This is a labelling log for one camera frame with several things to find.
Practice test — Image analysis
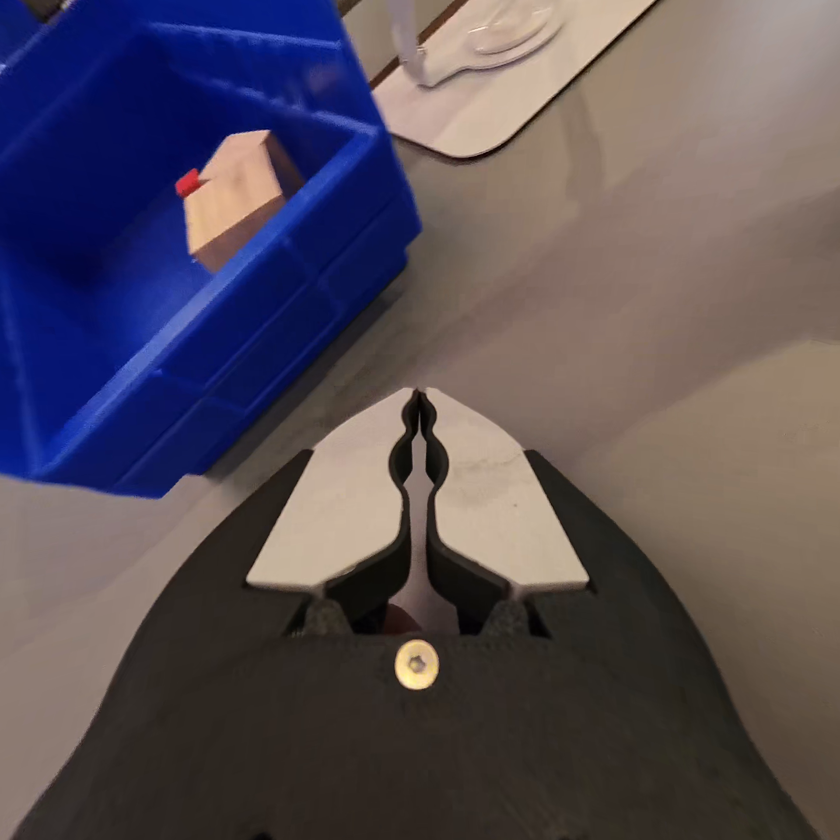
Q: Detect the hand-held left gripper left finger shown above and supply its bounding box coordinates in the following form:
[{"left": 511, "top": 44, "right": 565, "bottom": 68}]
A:
[{"left": 246, "top": 387, "right": 420, "bottom": 636}]

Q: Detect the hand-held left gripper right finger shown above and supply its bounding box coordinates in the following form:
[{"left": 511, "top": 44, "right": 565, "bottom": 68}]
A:
[{"left": 420, "top": 387, "right": 590, "bottom": 636}]

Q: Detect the large blue box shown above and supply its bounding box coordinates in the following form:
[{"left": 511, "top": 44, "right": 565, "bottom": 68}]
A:
[{"left": 0, "top": 0, "right": 423, "bottom": 500}]

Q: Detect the large wooden cube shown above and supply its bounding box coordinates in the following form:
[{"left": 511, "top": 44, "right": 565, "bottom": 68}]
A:
[{"left": 184, "top": 129, "right": 306, "bottom": 275}]

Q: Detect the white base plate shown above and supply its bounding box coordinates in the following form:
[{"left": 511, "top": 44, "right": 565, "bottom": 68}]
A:
[{"left": 371, "top": 0, "right": 657, "bottom": 160}]

